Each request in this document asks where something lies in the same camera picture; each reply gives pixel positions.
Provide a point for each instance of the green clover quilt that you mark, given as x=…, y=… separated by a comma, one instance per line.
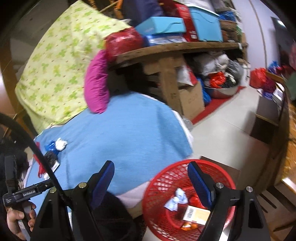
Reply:
x=51, y=86

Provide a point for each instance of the red ribbon cloth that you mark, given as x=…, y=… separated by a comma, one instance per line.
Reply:
x=42, y=170

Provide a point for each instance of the red plastic bag on table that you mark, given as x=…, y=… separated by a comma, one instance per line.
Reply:
x=122, y=42

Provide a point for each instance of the black plastic bag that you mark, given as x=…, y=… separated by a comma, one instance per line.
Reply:
x=51, y=158

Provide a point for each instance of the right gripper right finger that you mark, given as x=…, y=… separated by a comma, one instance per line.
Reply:
x=249, y=222

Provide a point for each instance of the light blue shoe box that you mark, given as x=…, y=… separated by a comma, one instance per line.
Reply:
x=161, y=25

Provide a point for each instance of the blue towel blanket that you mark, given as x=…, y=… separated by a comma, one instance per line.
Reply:
x=139, y=134

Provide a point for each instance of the teal storage box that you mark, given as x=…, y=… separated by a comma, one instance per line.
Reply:
x=207, y=24

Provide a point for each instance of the wooden table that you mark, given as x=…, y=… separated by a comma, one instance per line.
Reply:
x=165, y=59

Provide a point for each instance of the person's left hand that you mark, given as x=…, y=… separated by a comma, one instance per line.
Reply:
x=13, y=216

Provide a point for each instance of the red and white carton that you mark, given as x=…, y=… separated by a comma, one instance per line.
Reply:
x=196, y=215

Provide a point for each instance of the cardboard box under table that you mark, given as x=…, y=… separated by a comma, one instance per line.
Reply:
x=192, y=102

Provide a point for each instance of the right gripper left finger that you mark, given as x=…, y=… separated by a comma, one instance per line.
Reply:
x=67, y=219

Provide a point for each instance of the white tissue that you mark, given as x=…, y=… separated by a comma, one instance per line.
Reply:
x=60, y=144

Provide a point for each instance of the red mesh trash basket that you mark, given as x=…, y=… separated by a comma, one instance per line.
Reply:
x=163, y=223

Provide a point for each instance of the blue plastic bag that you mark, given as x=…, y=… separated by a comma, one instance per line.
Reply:
x=51, y=147

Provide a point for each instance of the metal basin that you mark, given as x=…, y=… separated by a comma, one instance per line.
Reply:
x=221, y=93

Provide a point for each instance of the magenta pillow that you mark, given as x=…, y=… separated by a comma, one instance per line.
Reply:
x=96, y=92

